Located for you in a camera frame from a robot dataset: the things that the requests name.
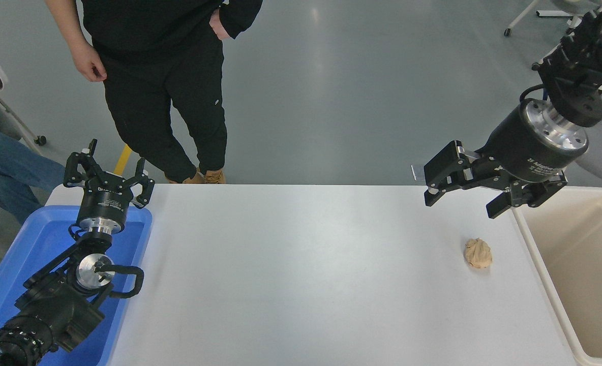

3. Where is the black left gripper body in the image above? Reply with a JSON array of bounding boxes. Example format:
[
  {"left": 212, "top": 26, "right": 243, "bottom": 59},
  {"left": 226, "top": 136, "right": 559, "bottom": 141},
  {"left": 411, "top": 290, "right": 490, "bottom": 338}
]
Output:
[{"left": 76, "top": 174, "right": 135, "bottom": 225}]

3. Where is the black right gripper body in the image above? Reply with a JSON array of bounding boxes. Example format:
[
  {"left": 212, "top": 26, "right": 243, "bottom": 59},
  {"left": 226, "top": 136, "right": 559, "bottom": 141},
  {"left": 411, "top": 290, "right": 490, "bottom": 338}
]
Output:
[{"left": 480, "top": 106, "right": 585, "bottom": 184}]

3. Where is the tan paper ball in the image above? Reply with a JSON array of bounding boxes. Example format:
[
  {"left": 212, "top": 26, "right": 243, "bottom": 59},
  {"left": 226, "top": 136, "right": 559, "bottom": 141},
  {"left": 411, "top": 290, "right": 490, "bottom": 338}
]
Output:
[{"left": 464, "top": 238, "right": 493, "bottom": 269}]

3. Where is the person's right hand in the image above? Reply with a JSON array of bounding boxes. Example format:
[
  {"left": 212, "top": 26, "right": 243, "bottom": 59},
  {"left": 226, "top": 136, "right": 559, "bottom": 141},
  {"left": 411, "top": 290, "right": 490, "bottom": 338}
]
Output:
[{"left": 71, "top": 41, "right": 107, "bottom": 82}]

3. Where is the person's left hand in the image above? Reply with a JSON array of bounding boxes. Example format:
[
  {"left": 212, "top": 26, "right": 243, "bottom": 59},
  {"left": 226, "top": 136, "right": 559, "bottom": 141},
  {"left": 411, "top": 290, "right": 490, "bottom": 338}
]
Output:
[{"left": 209, "top": 9, "right": 233, "bottom": 41}]

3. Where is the grey chair with casters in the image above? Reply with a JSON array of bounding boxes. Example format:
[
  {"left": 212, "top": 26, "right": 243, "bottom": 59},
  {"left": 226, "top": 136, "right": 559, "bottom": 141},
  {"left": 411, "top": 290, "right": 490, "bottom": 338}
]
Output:
[{"left": 0, "top": 91, "right": 48, "bottom": 158}]

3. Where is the person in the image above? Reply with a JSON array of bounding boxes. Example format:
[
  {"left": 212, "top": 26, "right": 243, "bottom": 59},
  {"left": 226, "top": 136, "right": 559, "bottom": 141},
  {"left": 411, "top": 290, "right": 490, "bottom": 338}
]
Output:
[
  {"left": 0, "top": 41, "right": 69, "bottom": 224},
  {"left": 44, "top": 0, "right": 263, "bottom": 185}
]

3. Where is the blue plastic tray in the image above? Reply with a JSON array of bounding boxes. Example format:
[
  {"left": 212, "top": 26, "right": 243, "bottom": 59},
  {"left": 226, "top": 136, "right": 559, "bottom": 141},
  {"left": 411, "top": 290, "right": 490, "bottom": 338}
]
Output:
[{"left": 0, "top": 205, "right": 153, "bottom": 366}]

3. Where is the large pale bin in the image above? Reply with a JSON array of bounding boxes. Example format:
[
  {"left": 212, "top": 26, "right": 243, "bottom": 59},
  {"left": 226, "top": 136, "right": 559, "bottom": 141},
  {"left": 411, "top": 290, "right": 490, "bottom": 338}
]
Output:
[{"left": 512, "top": 186, "right": 602, "bottom": 366}]

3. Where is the white chair base with casters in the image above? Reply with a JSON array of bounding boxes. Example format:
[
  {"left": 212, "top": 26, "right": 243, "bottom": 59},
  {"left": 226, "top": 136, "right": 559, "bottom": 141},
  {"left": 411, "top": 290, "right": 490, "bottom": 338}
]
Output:
[{"left": 503, "top": 0, "right": 602, "bottom": 37}]

